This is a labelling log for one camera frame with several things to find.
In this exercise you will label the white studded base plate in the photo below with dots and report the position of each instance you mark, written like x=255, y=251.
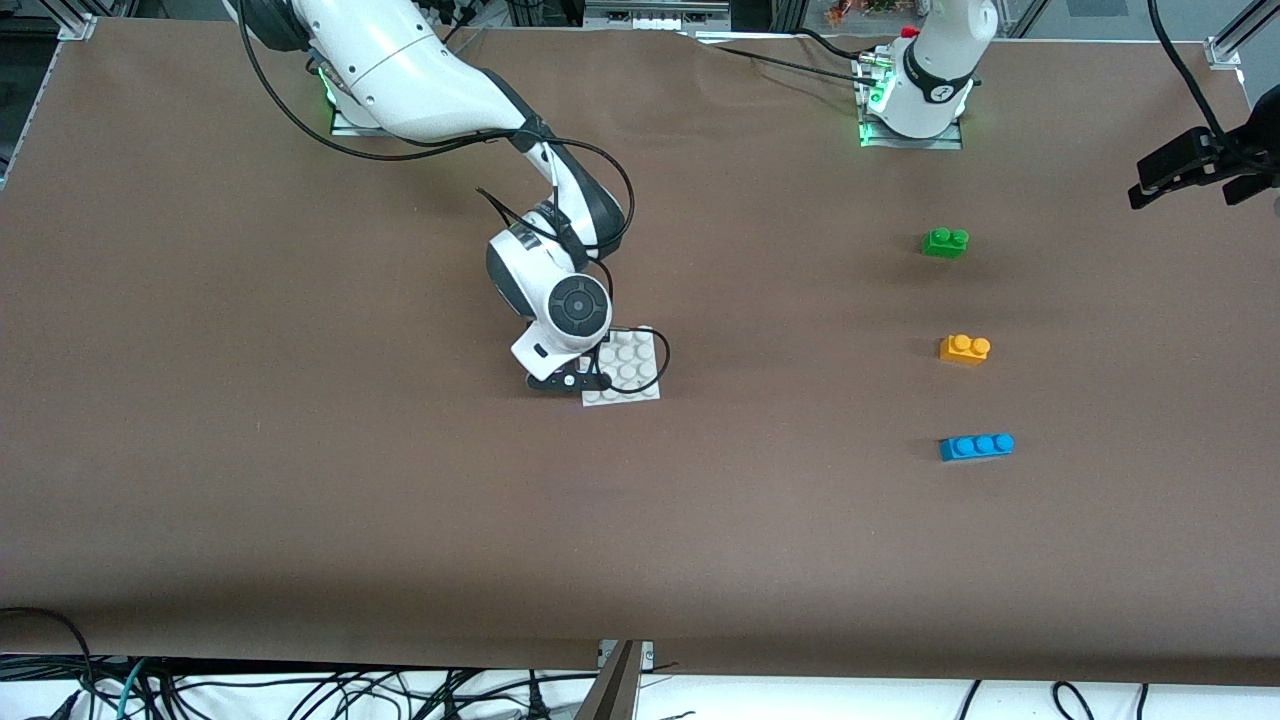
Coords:
x=635, y=385

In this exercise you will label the yellow two-stud block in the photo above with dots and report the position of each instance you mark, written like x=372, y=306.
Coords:
x=965, y=350

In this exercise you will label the green two-stud block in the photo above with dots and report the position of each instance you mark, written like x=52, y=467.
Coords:
x=945, y=244

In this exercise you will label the blue three-stud block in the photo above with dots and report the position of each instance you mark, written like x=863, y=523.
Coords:
x=975, y=447

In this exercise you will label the brown table cover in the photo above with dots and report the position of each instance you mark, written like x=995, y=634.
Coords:
x=760, y=560

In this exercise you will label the colourful toy pile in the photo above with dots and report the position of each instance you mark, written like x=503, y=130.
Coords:
x=860, y=10

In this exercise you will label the grey power strip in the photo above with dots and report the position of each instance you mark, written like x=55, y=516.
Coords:
x=655, y=12

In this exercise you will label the aluminium profile post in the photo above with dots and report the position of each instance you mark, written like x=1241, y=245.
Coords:
x=615, y=695

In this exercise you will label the black frame post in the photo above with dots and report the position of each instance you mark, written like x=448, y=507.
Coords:
x=545, y=12
x=770, y=12

